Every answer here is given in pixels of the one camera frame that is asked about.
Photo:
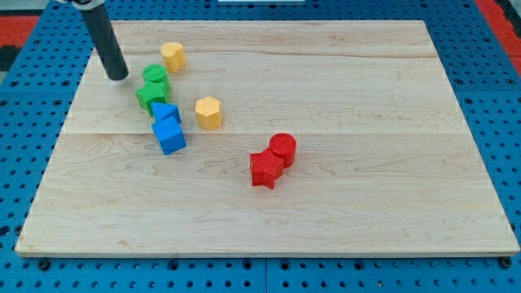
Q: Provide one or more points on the red star block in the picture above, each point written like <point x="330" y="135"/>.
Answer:
<point x="265" y="168"/>

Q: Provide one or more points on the yellow heart block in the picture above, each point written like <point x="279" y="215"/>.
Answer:
<point x="173" y="55"/>

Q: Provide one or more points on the light wooden board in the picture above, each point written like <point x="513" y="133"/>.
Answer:
<point x="385" y="163"/>

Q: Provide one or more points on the yellow hexagon block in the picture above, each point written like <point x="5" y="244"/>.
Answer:
<point x="208" y="113"/>

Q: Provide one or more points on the green circle block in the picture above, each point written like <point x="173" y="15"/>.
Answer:
<point x="156" y="73"/>

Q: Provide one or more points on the blue cube block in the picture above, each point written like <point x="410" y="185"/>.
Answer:
<point x="169" y="135"/>

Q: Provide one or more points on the blue triangle block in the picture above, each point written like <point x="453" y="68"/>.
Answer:
<point x="162" y="111"/>

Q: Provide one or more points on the red circle block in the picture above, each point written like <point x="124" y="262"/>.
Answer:
<point x="283" y="145"/>

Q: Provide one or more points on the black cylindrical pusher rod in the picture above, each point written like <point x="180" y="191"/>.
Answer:
<point x="99" y="26"/>

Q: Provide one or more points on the green star block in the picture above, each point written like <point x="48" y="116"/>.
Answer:
<point x="151" y="92"/>

